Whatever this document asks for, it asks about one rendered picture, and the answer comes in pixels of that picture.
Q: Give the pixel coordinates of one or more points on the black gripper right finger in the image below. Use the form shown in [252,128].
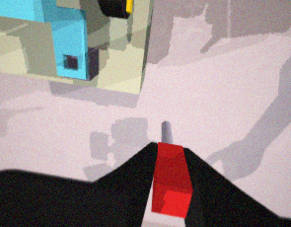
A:
[217,202]

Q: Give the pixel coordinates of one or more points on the red-headed pin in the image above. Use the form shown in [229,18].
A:
[172,187]

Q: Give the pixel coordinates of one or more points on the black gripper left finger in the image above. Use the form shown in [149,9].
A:
[117,199]

